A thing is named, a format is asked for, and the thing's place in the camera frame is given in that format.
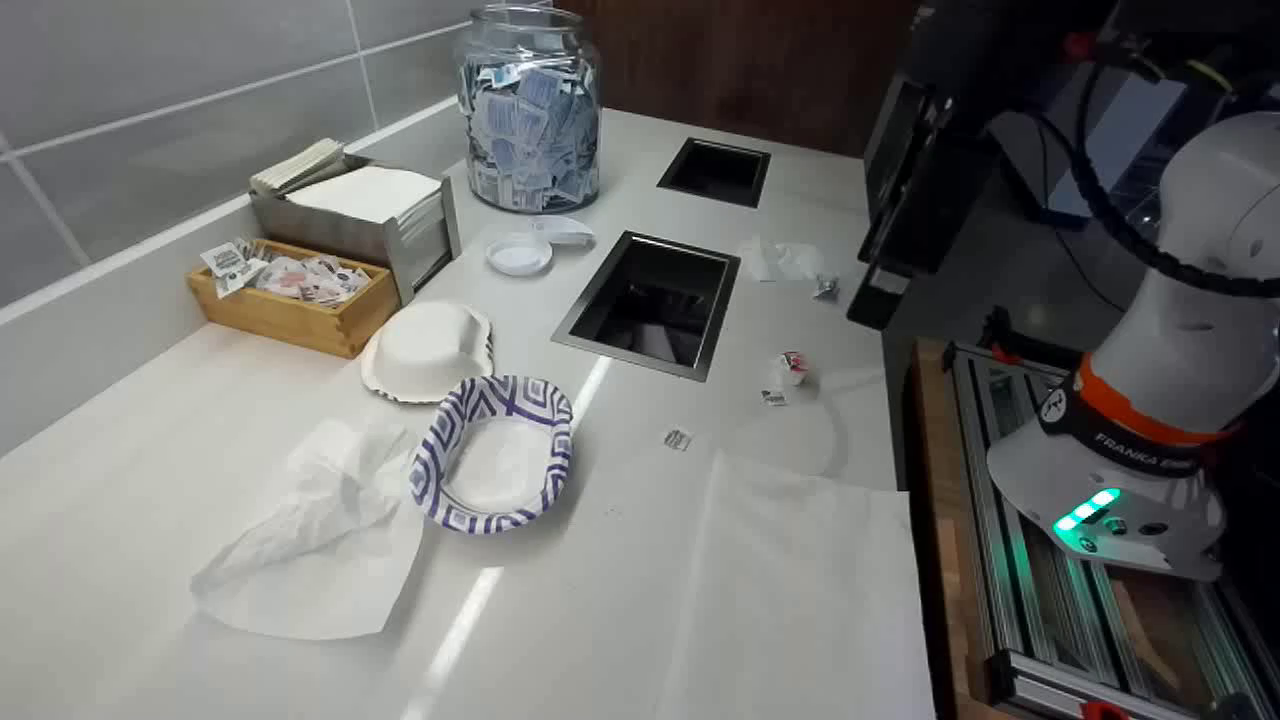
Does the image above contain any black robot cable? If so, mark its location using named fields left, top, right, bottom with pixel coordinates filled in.
left=1067, top=53, right=1280, bottom=302

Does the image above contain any bright computer screen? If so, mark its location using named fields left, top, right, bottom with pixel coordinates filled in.
left=1043, top=60, right=1190, bottom=224

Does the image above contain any crumpled white plastic bag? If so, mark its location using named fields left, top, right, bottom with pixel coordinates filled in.
left=188, top=415, right=433, bottom=645

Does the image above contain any glass jar of packets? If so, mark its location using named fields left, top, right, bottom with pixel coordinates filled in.
left=454, top=0, right=604, bottom=218

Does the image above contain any brown wooden board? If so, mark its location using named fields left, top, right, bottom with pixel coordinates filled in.
left=902, top=338, right=1023, bottom=720

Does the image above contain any white packet with black print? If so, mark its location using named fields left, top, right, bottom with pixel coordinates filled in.
left=195, top=236, right=267, bottom=302

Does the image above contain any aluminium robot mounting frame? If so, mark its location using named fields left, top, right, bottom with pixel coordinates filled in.
left=949, top=338, right=1280, bottom=720

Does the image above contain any pile of colourful packets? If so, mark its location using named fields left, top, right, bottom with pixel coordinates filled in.
left=250, top=251, right=371, bottom=312

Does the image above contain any black monitor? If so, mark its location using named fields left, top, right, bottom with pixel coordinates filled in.
left=843, top=0, right=1019, bottom=332

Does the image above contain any wooden tray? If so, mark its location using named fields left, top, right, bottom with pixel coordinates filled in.
left=183, top=236, right=403, bottom=365

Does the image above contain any clear round plastic lid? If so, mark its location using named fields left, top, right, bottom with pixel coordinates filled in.
left=535, top=218, right=601, bottom=258
left=484, top=233, right=556, bottom=284

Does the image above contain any metal napkin dispenser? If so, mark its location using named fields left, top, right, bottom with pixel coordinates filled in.
left=250, top=155, right=464, bottom=305

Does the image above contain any small red white packet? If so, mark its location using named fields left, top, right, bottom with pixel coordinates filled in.
left=759, top=349, right=819, bottom=405

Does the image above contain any blue patterned paper bowl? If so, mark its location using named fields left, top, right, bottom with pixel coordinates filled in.
left=406, top=374, right=578, bottom=541

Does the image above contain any white paper sheet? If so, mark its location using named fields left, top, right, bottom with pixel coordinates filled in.
left=653, top=451, right=941, bottom=720

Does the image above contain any tan folded napkin stack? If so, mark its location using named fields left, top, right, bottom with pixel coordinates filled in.
left=246, top=138, right=356, bottom=201

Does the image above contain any white paper bowl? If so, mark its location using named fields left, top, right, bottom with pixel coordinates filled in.
left=356, top=296, right=501, bottom=407

